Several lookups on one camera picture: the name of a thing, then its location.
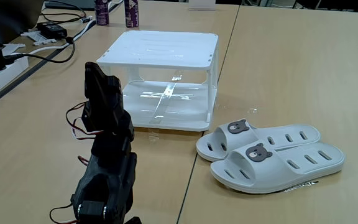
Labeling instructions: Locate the white bear slipper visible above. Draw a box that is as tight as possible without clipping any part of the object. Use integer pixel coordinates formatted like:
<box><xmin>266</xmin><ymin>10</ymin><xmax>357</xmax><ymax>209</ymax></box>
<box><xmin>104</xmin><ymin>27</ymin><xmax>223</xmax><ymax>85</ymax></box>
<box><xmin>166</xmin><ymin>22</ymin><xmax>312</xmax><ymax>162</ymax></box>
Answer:
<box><xmin>196</xmin><ymin>118</ymin><xmax>322</xmax><ymax>162</ymax></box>
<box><xmin>209</xmin><ymin>141</ymin><xmax>346</xmax><ymax>195</ymax></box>

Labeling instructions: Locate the white two-tier box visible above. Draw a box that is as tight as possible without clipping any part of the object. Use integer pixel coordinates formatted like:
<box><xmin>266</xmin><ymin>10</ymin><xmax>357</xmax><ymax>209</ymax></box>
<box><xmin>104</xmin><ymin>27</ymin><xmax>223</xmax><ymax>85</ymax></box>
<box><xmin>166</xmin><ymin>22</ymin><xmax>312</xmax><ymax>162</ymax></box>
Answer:
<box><xmin>96</xmin><ymin>30</ymin><xmax>219</xmax><ymax>132</ymax></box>

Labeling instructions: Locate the black power adapter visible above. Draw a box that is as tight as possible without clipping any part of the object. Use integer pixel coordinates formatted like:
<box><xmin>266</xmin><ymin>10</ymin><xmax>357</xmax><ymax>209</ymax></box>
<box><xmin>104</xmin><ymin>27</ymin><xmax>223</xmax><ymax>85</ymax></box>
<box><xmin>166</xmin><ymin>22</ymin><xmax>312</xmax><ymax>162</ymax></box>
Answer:
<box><xmin>37</xmin><ymin>21</ymin><xmax>68</xmax><ymax>40</ymax></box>

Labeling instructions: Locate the purple drink can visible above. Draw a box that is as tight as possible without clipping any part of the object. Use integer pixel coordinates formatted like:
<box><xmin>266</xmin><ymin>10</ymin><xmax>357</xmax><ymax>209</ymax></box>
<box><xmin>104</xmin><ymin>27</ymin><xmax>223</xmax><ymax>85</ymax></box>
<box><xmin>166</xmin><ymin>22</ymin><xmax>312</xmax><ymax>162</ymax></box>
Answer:
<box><xmin>94</xmin><ymin>0</ymin><xmax>110</xmax><ymax>26</ymax></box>
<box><xmin>124</xmin><ymin>0</ymin><xmax>140</xmax><ymax>29</ymax></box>

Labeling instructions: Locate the white flat printed part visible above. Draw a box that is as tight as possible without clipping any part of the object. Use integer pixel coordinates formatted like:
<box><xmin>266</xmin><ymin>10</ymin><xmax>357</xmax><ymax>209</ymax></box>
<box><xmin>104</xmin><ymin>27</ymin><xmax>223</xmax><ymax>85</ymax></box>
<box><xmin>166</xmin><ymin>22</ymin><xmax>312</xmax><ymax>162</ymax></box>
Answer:
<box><xmin>20</xmin><ymin>30</ymin><xmax>57</xmax><ymax>47</ymax></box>

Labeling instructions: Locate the black laptop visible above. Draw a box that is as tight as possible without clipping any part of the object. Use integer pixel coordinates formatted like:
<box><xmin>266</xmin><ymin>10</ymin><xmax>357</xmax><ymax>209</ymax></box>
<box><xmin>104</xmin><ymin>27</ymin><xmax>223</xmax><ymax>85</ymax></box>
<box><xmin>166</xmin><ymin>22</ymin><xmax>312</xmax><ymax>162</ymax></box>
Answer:
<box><xmin>0</xmin><ymin>0</ymin><xmax>45</xmax><ymax>46</ymax></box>

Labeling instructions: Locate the white card stand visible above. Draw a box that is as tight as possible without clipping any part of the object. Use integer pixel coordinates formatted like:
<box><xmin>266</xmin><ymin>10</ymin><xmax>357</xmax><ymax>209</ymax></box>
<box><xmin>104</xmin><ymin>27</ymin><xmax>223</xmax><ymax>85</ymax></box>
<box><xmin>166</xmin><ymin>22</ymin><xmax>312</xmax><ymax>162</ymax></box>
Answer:
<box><xmin>187</xmin><ymin>0</ymin><xmax>216</xmax><ymax>11</ymax></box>

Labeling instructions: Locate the dark chair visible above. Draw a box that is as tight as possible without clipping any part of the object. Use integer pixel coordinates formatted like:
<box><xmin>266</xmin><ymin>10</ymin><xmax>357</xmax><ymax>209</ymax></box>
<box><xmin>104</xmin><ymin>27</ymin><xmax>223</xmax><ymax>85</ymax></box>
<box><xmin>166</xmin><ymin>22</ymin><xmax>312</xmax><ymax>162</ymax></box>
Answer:
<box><xmin>293</xmin><ymin>0</ymin><xmax>358</xmax><ymax>12</ymax></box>

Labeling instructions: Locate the black power cable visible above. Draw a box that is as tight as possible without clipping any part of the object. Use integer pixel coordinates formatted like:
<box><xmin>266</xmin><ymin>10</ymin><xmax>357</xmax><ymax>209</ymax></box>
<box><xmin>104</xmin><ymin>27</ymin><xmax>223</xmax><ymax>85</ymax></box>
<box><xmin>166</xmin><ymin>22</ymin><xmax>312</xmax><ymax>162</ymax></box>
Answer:
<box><xmin>3</xmin><ymin>36</ymin><xmax>76</xmax><ymax>64</ymax></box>

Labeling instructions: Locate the white cable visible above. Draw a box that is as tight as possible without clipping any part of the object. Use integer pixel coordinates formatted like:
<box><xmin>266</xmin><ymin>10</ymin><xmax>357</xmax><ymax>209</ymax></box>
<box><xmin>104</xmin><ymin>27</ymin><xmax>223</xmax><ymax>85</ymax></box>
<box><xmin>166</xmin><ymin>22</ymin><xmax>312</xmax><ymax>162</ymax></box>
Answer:
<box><xmin>26</xmin><ymin>19</ymin><xmax>96</xmax><ymax>55</ymax></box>

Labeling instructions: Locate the black looped cable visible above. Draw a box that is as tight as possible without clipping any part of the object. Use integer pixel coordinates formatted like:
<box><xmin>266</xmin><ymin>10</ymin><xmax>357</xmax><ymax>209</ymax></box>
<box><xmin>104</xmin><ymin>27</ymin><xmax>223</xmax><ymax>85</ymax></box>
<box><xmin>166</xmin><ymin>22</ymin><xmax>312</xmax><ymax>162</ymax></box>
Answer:
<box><xmin>40</xmin><ymin>0</ymin><xmax>87</xmax><ymax>24</ymax></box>

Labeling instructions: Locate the thin metal wire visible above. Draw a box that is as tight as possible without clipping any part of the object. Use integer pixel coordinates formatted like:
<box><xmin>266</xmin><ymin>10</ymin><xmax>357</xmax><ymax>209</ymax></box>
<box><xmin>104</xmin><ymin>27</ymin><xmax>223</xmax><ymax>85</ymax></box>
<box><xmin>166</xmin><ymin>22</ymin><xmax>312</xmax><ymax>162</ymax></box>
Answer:
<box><xmin>283</xmin><ymin>179</ymin><xmax>319</xmax><ymax>193</ymax></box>

